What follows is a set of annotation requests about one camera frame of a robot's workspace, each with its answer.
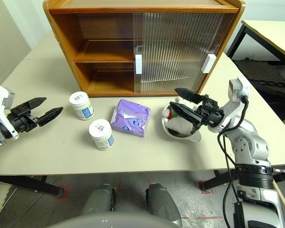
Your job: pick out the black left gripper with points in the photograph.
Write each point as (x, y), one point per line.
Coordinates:
(21, 116)

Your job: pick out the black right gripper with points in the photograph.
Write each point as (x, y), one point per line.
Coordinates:
(211, 114)

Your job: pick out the metal bowl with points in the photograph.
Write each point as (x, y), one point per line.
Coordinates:
(180, 136)

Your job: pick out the white bottle blue label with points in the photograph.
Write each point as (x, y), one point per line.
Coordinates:
(101, 135)
(82, 107)

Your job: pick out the ribbed clear sliding door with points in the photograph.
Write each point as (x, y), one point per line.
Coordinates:
(209, 63)

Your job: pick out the purple tissue pack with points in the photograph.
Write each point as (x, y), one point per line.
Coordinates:
(130, 118)

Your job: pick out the white box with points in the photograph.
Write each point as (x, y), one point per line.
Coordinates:
(138, 64)

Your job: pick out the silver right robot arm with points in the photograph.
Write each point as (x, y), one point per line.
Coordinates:
(251, 147)

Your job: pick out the wooden cabinet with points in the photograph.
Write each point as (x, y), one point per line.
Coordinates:
(61, 47)

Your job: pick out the grey robot right leg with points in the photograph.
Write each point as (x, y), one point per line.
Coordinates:
(161, 202)

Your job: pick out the grey robot leg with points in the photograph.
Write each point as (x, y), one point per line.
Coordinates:
(161, 202)
(97, 199)

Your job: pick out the grey robot left leg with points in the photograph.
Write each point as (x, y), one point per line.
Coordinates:
(97, 199)

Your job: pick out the grey robot torso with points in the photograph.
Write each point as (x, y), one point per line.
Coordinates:
(109, 221)

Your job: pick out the pale wooden stick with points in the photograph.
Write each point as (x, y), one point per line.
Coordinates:
(283, 202)

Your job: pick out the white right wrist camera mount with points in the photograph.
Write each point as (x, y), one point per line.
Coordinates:
(237, 92)

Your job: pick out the beige side table black frame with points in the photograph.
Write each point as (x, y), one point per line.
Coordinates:
(270, 35)

